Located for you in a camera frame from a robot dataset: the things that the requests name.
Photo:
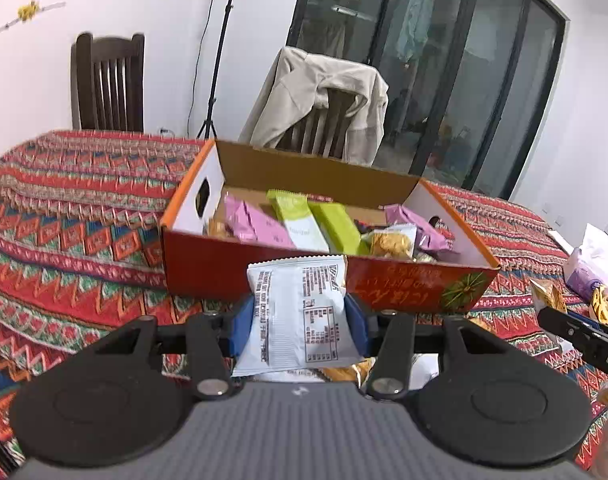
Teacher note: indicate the green white snack packet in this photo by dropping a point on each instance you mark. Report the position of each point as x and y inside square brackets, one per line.
[296, 220]

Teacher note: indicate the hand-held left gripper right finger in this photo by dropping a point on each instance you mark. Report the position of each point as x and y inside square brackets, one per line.
[356, 327]

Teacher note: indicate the glass sliding door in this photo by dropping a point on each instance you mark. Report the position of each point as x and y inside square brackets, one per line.
[459, 85]

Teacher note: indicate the black tripod stand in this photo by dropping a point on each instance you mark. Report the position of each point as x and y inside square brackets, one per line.
[219, 60]

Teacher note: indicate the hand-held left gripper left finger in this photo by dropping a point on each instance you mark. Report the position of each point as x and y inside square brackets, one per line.
[241, 330]

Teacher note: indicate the orange cardboard box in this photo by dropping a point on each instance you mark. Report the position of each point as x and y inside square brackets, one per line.
[204, 270]

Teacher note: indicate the red patterned tablecloth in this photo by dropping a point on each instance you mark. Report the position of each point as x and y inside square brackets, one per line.
[84, 210]

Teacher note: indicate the small golden snack packet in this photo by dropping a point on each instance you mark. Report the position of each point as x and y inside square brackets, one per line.
[546, 295]

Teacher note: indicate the yellow flower branches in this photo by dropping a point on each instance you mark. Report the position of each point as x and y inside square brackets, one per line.
[26, 10]

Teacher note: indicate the hanging pale blue garment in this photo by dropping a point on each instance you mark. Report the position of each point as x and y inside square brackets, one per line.
[416, 15]

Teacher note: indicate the wooden chair with jacket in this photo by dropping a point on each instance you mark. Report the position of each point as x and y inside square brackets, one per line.
[329, 125]

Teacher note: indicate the dark wooden chair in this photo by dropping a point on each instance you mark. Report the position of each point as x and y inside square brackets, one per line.
[109, 85]

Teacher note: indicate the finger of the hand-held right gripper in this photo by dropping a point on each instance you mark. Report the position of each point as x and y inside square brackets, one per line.
[559, 322]

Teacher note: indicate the beige jacket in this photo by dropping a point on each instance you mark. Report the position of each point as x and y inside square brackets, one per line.
[294, 90]

